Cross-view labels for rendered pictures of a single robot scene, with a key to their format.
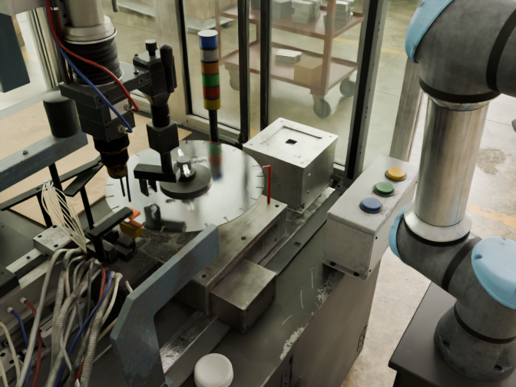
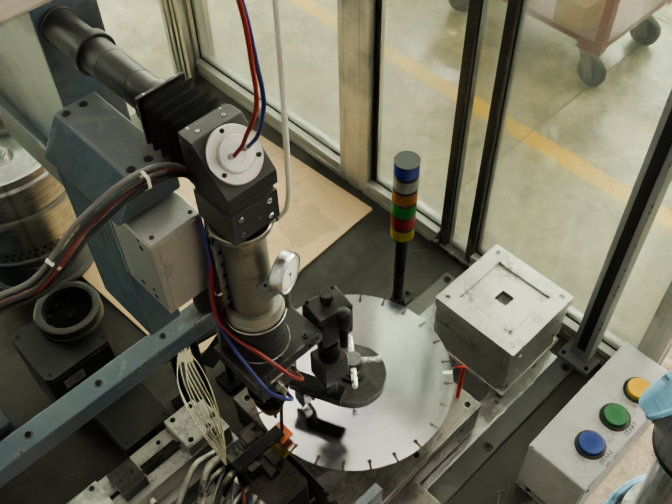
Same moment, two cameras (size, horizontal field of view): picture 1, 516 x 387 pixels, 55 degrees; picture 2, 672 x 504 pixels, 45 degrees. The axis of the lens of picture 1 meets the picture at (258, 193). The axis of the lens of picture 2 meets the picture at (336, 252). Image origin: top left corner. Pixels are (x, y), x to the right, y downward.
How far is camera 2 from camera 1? 0.58 m
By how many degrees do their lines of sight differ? 17
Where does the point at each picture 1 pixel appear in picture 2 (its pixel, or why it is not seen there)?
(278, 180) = (477, 350)
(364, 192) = (586, 416)
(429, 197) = not seen: outside the picture
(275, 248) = (457, 450)
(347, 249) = (548, 487)
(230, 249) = (397, 470)
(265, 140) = (468, 289)
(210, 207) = (377, 432)
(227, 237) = not seen: hidden behind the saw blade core
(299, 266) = (484, 483)
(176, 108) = (355, 170)
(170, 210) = (329, 427)
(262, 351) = not seen: outside the picture
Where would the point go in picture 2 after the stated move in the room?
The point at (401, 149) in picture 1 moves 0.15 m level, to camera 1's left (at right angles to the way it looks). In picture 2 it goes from (658, 342) to (570, 328)
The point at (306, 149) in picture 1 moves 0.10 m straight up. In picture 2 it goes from (523, 317) to (533, 283)
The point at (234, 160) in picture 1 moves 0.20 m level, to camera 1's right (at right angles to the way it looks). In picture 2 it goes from (419, 345) to (539, 365)
